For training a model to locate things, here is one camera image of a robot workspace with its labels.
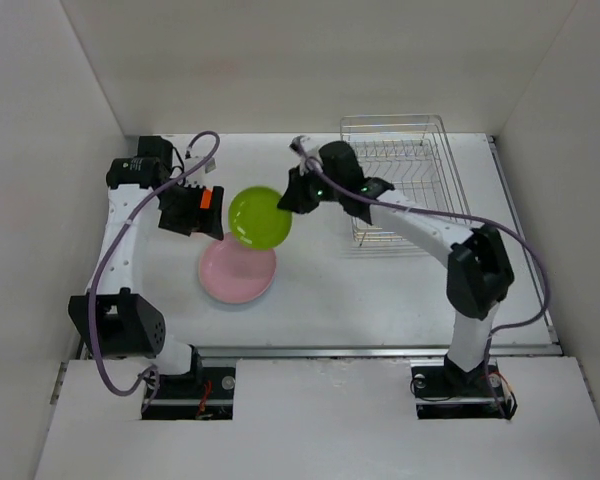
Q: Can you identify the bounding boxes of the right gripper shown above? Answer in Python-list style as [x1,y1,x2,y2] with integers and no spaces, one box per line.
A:
[278,160,345,213]

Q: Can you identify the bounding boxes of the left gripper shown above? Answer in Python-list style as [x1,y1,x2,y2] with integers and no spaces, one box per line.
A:
[158,180,222,240]

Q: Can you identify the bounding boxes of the green plate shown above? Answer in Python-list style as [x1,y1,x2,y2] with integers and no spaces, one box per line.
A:
[228,186,292,250]

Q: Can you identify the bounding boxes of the pink plate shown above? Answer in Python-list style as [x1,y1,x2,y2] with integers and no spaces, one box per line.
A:
[198,233,277,305]

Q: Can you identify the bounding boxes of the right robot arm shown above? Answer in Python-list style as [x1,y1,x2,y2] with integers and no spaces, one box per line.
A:
[278,135,514,394]

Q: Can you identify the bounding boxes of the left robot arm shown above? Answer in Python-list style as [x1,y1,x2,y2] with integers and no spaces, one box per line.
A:
[68,136,224,397]

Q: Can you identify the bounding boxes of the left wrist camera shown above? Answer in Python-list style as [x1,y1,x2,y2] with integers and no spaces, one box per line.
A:
[184,150,217,187]

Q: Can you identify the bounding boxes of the metal wire dish rack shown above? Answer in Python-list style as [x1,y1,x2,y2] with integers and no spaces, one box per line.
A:
[340,114,469,214]

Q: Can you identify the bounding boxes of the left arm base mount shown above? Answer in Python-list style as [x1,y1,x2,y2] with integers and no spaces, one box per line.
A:
[141,366,236,421]

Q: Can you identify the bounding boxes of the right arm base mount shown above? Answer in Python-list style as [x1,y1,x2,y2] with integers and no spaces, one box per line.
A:
[409,364,518,420]

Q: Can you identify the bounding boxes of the aluminium rail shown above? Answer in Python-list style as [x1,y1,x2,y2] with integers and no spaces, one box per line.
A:
[49,343,564,401]

